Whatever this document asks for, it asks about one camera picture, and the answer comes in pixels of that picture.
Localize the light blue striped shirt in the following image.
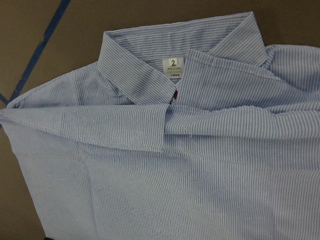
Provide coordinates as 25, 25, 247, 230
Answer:
0, 12, 320, 240

